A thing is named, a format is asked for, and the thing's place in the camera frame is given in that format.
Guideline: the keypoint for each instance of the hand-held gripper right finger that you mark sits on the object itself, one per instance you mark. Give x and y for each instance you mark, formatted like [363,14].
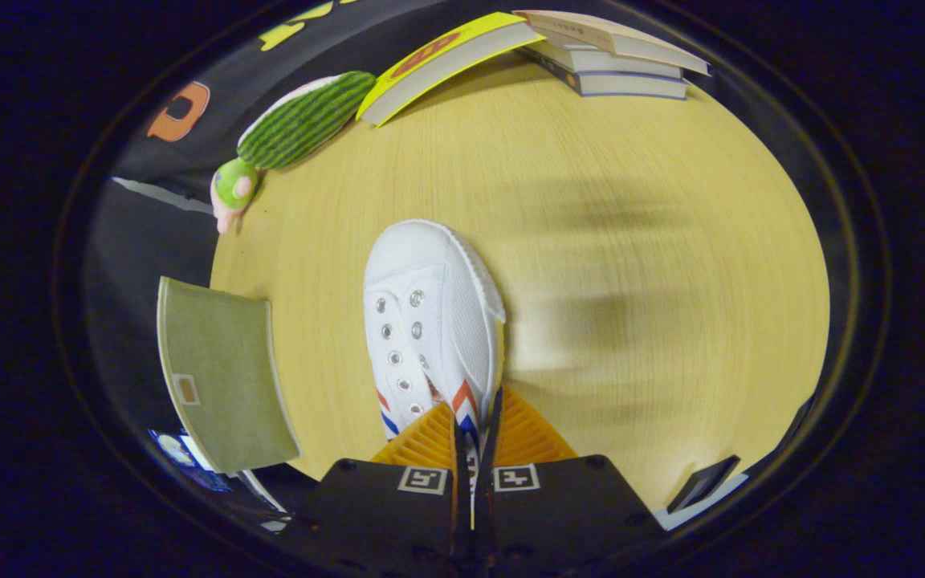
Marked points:
[567,506]

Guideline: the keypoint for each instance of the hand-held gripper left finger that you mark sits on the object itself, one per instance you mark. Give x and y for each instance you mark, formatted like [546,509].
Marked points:
[382,506]

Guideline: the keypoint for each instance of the green fabric storage box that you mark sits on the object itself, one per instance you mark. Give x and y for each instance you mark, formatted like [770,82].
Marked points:
[222,377]

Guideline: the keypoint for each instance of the white shoe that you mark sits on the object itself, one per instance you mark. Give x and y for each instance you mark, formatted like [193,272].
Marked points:
[430,281]

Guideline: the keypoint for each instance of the black flat object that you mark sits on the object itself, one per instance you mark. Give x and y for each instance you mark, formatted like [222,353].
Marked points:
[703,482]

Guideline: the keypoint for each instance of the pink and green plush toy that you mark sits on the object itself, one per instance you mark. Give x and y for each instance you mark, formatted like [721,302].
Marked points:
[231,189]

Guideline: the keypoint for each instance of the green striped watermelon plush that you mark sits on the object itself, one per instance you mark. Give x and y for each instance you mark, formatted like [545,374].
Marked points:
[302,120]

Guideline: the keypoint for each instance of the dark blue book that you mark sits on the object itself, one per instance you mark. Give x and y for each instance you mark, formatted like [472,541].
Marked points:
[631,86]

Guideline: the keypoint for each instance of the white book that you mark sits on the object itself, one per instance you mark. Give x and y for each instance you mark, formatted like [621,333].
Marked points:
[615,63]

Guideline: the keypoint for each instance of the yellow book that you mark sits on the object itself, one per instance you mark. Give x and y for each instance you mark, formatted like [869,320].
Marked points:
[438,60]

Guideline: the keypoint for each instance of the beige book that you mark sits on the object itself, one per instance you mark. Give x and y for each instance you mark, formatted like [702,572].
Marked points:
[607,36]

